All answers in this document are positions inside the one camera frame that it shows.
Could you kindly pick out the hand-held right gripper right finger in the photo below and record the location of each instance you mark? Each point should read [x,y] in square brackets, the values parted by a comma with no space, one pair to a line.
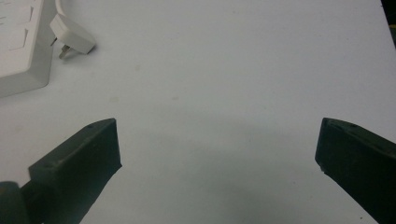
[361,161]

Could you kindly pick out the white power strip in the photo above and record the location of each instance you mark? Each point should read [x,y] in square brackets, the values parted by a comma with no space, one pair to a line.
[18,46]

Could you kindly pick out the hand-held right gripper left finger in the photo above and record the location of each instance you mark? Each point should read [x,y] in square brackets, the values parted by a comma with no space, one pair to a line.
[74,171]

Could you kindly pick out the white power plug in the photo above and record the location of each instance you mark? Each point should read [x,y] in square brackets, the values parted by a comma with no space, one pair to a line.
[73,35]

